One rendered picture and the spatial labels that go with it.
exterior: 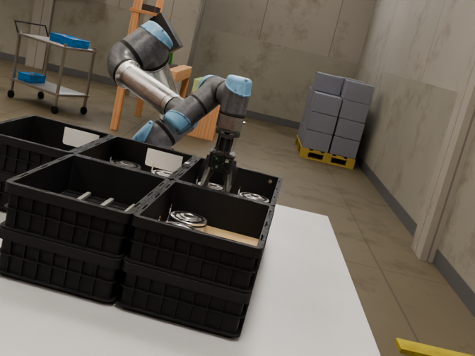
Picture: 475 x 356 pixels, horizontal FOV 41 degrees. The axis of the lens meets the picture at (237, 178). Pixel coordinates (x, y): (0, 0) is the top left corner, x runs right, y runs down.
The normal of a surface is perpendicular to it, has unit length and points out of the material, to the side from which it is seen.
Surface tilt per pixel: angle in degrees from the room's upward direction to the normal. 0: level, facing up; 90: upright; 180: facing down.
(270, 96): 90
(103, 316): 0
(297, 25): 90
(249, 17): 90
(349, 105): 90
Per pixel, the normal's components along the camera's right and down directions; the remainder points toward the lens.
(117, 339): 0.22, -0.95
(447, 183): -0.04, 0.22
